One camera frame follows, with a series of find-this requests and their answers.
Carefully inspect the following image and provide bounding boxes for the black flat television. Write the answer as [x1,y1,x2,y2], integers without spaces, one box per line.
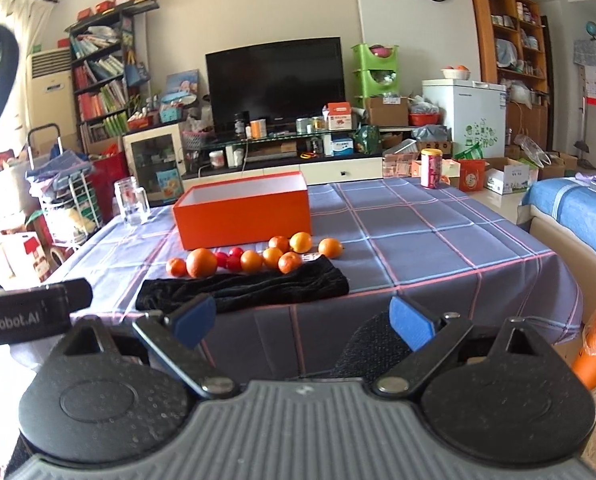
[206,37,345,136]

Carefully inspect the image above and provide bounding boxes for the orange cardboard box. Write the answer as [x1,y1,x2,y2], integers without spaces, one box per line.
[172,171,312,250]

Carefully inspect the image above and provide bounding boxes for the glass mug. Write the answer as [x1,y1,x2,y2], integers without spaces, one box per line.
[114,177,150,226]

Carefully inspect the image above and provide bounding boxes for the tangerine front right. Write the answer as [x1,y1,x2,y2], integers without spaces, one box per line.
[277,252,303,274]

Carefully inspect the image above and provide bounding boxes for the white wire cart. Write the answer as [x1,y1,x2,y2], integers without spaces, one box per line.
[26,122,104,250]

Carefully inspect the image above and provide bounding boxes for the wooden shelf cabinet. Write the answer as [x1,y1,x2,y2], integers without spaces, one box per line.
[472,0,552,150]

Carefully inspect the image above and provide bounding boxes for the pink can yellow lid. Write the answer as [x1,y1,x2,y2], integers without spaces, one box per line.
[419,148,443,188]

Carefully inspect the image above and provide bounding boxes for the large orange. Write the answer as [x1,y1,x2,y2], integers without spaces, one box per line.
[186,248,217,280]

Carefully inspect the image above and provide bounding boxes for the tangerine middle row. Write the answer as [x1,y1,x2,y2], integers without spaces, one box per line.
[240,249,264,274]

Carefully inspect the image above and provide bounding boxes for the white chest freezer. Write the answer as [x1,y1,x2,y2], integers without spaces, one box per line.
[423,79,507,158]

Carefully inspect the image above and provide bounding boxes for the green stacked storage bins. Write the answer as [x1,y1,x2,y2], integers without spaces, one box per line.
[352,44,400,104]

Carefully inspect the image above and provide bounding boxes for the small tangerine far left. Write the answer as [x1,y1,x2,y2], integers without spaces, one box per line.
[165,258,187,278]

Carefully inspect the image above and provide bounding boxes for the black velvet cloth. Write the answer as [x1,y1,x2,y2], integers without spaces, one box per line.
[135,256,350,314]

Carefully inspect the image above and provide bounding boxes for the tangerine far right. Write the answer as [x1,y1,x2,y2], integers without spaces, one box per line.
[317,237,345,259]

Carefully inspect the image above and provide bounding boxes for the tangerine back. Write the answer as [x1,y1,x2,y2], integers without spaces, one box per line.
[267,236,290,254]

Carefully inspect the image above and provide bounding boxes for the blue bed mattress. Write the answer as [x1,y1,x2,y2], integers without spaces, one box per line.
[517,174,596,252]

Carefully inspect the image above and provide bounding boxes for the red gift bag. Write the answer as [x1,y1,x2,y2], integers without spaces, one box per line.
[90,152,130,222]

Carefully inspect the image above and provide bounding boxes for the white floor air conditioner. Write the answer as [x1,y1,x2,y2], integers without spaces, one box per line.
[26,48,81,152]

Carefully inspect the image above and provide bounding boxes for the white tv stand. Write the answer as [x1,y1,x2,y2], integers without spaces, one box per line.
[181,150,383,186]

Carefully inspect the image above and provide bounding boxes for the red cherry tomato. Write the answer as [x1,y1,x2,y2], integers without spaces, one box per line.
[226,247,243,273]
[214,252,228,269]

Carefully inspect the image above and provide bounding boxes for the tangerine centre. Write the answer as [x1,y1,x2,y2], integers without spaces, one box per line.
[262,247,284,271]

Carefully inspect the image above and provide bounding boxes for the black bookshelf with books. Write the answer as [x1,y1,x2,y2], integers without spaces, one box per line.
[66,0,159,154]

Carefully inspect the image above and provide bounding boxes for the yellow orange back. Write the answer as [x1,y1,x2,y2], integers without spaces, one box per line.
[289,232,313,254]

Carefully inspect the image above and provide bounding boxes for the small glass door cabinet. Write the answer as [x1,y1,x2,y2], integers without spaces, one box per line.
[122,122,186,205]

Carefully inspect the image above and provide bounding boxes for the brown cardboard box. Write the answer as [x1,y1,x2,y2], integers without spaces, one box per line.
[364,96,409,127]

